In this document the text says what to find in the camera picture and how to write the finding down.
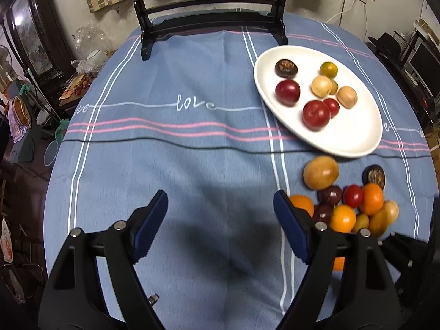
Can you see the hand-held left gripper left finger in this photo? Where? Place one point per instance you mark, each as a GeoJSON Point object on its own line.
{"type": "Point", "coordinates": [151, 227]}

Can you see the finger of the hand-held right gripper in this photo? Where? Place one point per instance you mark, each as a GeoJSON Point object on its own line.
{"type": "Point", "coordinates": [405, 257]}

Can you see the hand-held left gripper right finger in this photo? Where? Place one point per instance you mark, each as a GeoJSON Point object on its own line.
{"type": "Point", "coordinates": [292, 227]}

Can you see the yellow orange citrus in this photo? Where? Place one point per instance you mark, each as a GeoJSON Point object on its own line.
{"type": "Point", "coordinates": [378, 222]}

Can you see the small tan round fruit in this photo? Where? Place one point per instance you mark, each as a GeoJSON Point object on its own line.
{"type": "Point", "coordinates": [321, 86]}
{"type": "Point", "coordinates": [392, 209]}
{"type": "Point", "coordinates": [347, 97]}

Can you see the small yellow green fruit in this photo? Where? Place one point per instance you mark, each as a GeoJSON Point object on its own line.
{"type": "Point", "coordinates": [335, 87]}
{"type": "Point", "coordinates": [361, 221]}

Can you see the large orange mandarin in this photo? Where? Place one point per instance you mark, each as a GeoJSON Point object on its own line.
{"type": "Point", "coordinates": [338, 263]}

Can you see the large tan round fruit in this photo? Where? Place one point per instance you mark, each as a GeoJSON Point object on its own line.
{"type": "Point", "coordinates": [321, 172]}

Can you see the small red plum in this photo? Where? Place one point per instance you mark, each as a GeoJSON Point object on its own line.
{"type": "Point", "coordinates": [353, 196]}
{"type": "Point", "coordinates": [333, 107]}

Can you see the white round plate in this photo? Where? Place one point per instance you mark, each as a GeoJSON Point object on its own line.
{"type": "Point", "coordinates": [350, 134]}

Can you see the big red plum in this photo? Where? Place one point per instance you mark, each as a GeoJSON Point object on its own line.
{"type": "Point", "coordinates": [316, 114]}
{"type": "Point", "coordinates": [287, 91]}

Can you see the green yellow citrus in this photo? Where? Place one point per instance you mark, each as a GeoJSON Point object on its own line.
{"type": "Point", "coordinates": [328, 69]}

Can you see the blue striped tablecloth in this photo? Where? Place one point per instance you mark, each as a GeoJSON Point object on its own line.
{"type": "Point", "coordinates": [172, 165]}

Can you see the large cardboard box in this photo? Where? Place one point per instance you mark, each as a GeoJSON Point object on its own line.
{"type": "Point", "coordinates": [435, 141]}

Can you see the grey blue bucket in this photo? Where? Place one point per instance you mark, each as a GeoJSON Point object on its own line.
{"type": "Point", "coordinates": [51, 153]}

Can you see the black media stand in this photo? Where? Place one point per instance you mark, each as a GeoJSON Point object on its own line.
{"type": "Point", "coordinates": [412, 99]}

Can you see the pink cloth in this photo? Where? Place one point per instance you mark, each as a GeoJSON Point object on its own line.
{"type": "Point", "coordinates": [17, 120]}

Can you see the computer monitor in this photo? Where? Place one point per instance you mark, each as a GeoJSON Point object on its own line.
{"type": "Point", "coordinates": [426, 65]}

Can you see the clear plastic bag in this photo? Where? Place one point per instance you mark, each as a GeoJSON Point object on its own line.
{"type": "Point", "coordinates": [91, 36]}

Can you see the dark framed painting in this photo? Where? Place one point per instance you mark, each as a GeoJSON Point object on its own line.
{"type": "Point", "coordinates": [31, 37]}

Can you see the small cardboard box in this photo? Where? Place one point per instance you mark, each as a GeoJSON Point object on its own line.
{"type": "Point", "coordinates": [426, 27]}

